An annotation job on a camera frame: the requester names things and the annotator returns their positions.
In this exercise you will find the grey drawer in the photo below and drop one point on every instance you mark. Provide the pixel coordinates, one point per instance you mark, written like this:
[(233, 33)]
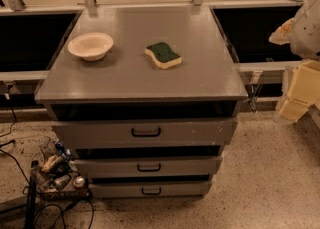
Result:
[(148, 167), (144, 133), (150, 189)]

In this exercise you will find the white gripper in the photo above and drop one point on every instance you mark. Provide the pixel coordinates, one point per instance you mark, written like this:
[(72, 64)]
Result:
[(307, 31)]

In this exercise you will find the silver can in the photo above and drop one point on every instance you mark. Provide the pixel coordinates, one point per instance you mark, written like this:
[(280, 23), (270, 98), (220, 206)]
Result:
[(79, 182)]

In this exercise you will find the grey top drawer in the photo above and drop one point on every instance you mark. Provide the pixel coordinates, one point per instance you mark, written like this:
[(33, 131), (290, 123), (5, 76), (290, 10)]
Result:
[(144, 133)]

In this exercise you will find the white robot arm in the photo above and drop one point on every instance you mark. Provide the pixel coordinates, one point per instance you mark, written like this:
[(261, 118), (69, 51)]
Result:
[(302, 33)]

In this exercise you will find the grey middle drawer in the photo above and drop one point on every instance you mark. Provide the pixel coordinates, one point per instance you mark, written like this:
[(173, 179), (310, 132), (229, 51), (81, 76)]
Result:
[(148, 167)]

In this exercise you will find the grey bottom drawer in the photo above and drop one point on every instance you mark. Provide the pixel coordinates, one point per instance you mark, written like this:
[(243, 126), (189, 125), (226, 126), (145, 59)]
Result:
[(150, 189)]

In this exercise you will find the grey drawer cabinet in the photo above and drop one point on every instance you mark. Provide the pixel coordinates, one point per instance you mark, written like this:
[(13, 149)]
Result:
[(127, 85)]

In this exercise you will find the white bowl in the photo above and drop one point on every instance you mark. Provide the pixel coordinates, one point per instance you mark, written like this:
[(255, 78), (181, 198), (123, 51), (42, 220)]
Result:
[(91, 46)]

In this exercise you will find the tray of cluttered items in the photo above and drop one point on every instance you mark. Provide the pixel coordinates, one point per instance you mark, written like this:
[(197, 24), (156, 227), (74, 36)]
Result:
[(54, 177)]

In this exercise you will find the green yellow sponge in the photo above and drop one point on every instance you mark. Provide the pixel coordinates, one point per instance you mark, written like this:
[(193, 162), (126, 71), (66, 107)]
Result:
[(162, 55)]

